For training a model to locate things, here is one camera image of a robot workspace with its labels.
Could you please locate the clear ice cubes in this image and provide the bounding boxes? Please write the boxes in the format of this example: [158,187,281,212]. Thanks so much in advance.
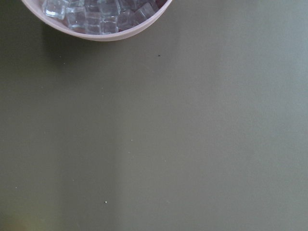
[41,0,164,35]

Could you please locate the pink bowl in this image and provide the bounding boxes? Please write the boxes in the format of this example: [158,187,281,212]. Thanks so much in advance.
[22,0,172,42]

